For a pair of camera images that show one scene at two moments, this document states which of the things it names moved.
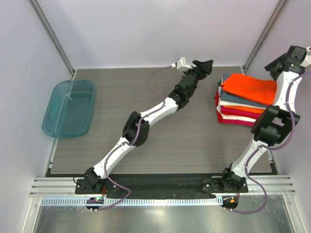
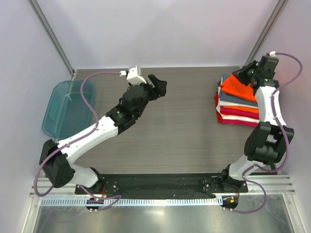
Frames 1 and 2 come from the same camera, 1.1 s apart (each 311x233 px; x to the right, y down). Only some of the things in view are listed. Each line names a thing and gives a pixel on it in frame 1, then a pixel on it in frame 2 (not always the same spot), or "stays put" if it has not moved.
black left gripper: [198, 71] to [152, 88]
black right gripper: [277, 65] to [245, 73]
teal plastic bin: [69, 111] stays put
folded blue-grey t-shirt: [227, 97] stays put
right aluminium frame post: [264, 35] stays put
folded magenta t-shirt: [236, 112] stays put
